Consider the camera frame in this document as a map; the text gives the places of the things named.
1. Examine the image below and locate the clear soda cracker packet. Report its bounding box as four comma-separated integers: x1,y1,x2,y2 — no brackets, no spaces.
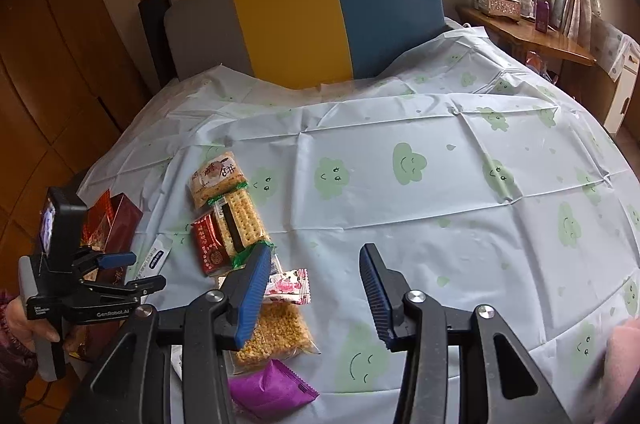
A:
207,189,273,260

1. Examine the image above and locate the cloud printed plastic sheet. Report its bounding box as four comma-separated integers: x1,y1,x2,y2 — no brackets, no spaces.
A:
75,17,640,424

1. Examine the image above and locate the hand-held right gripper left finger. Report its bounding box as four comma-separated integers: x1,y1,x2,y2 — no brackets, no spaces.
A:
60,244,272,424

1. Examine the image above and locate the person's left forearm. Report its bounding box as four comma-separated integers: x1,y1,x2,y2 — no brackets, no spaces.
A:
0,289,38,405

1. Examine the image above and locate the person's left hand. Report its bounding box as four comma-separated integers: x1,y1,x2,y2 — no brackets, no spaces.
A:
7,297,62,345

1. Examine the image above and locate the beige rice cracker packet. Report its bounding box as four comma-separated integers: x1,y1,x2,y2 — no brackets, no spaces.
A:
189,151,248,209

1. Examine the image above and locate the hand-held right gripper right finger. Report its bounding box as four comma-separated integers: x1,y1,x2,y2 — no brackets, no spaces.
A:
359,243,571,424

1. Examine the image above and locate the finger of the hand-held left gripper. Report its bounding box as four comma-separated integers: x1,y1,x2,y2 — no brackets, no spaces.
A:
82,275,167,300
75,251,137,276

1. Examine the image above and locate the white snack packet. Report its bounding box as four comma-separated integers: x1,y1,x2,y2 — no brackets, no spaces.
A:
170,344,188,382

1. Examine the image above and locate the large red snack bag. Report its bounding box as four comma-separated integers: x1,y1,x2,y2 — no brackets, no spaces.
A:
82,190,118,250

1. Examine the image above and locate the purple snack packet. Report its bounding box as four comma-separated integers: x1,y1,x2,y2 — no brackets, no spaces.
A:
227,359,321,422

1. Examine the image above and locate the white and blue packet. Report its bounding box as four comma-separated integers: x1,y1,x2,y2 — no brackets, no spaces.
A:
132,238,173,281

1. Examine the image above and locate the yellow millet crisp packet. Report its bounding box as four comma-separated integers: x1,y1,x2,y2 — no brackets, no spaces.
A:
227,299,321,375

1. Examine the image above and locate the wooden nightstand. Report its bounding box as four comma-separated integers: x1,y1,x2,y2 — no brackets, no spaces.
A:
455,4,598,115

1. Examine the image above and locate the grey yellow blue headboard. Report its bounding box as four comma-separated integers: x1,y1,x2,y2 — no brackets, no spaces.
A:
164,0,446,92

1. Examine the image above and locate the pink and white candy packet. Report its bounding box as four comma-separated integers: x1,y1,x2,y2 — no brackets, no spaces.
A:
262,268,311,306

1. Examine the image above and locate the white cabinet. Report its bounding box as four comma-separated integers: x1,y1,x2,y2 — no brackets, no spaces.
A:
597,17,640,135

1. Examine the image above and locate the red snack packet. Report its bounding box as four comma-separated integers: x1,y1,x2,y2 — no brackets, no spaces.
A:
190,210,236,277

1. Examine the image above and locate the red and gold tin box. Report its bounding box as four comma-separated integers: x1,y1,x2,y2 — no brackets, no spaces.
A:
67,190,144,362

